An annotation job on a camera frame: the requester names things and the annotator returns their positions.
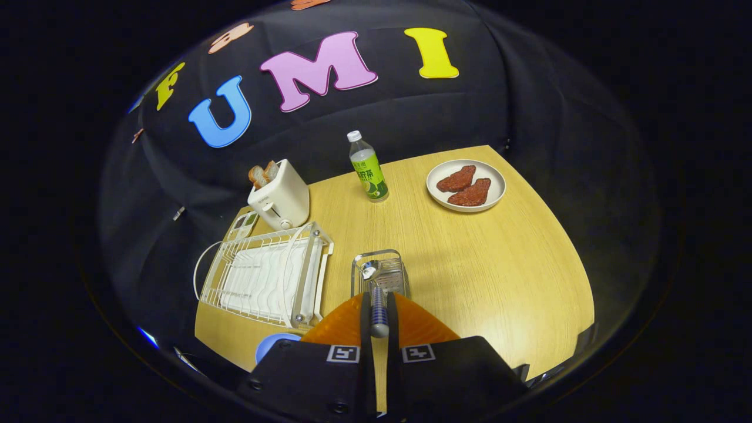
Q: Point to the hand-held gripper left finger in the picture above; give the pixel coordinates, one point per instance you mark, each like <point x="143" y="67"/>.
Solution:
<point x="367" y="364"/>

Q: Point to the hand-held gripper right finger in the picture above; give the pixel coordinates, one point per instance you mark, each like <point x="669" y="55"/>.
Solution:
<point x="392" y="364"/>

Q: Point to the blue plate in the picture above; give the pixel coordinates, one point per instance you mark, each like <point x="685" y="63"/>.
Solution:
<point x="271" y="348"/>

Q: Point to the cream plate with meat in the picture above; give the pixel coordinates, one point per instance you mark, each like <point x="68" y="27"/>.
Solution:
<point x="496" y="182"/>

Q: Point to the four-compartment seasoning tray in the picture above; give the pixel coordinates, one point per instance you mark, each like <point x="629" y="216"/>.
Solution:
<point x="244" y="224"/>

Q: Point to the white toaster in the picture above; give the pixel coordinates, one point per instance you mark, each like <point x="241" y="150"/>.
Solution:
<point x="285" y="197"/>

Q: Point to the green label drink bottle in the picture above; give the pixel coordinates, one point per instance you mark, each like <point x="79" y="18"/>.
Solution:
<point x="370" y="176"/>

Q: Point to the red meat piece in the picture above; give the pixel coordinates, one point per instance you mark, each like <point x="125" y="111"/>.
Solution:
<point x="470" y="192"/>
<point x="456" y="179"/>

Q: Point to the toast slice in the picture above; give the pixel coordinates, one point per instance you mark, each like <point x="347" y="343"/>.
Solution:
<point x="257" y="176"/>
<point x="271" y="170"/>

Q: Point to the silver clip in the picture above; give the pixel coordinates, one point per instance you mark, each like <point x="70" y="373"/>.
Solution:
<point x="178" y="213"/>

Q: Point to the black backdrop cloth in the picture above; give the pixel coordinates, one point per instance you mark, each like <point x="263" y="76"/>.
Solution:
<point x="411" y="111"/>

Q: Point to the copper clip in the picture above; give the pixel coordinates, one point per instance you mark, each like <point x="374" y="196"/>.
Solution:
<point x="137" y="136"/>

